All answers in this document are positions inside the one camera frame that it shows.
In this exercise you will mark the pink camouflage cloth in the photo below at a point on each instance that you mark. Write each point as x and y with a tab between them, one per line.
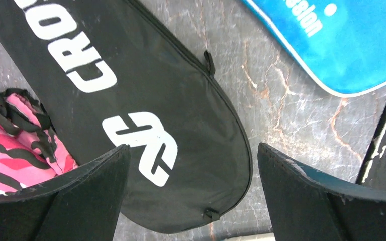
30	150

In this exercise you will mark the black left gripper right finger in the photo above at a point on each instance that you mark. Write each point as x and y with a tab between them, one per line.
307	204

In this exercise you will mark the blue Sport racket cover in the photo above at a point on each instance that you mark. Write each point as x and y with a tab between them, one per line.
340	44

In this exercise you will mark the black Crossway racket cover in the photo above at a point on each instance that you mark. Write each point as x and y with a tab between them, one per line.
109	73

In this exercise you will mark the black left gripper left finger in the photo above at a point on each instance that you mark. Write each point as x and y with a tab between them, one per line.
82	204

